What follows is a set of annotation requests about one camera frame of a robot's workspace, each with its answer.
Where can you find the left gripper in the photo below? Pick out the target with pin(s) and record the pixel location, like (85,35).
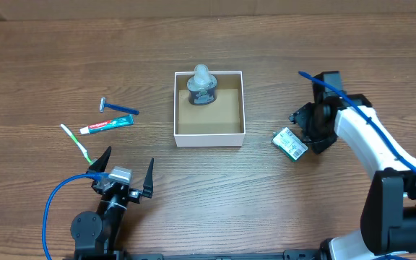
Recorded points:
(132,193)

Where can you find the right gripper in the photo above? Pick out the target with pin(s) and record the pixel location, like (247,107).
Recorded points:
(305,120)

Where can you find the green white soap bar package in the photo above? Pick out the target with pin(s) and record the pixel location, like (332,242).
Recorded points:
(288,142)

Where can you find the green red toothpaste tube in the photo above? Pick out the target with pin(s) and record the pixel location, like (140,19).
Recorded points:
(127,120)

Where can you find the green white toothbrush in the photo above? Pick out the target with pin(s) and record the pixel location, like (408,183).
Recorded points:
(75,140)

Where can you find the dark blue pump bottle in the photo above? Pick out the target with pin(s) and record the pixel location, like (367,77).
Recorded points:
(202,86)

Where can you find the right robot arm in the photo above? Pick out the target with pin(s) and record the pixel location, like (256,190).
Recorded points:
(388,220)

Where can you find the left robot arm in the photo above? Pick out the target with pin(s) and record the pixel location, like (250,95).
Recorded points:
(95,233)

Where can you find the blue disposable razor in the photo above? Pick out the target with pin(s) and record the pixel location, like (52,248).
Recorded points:
(104,104)

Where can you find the white cardboard box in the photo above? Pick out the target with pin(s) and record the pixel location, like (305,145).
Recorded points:
(221,123)

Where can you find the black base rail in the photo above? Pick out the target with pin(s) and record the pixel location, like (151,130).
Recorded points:
(293,254)

